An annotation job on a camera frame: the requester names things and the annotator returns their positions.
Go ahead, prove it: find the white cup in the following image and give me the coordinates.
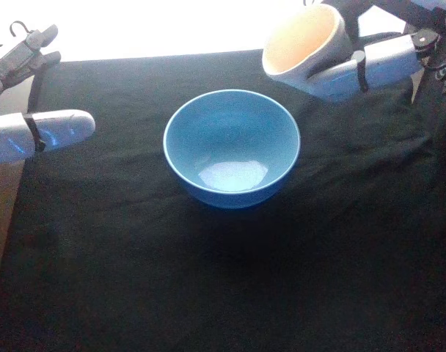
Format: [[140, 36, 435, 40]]
[[262, 2, 354, 93]]

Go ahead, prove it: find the black table cloth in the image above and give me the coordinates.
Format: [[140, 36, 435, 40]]
[[0, 34, 446, 352]]

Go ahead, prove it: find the blue bowl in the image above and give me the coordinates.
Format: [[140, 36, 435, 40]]
[[163, 89, 301, 210]]

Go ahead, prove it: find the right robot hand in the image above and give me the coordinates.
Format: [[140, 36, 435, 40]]
[[303, 0, 444, 104]]

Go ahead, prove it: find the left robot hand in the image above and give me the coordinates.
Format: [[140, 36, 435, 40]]
[[0, 21, 96, 165]]

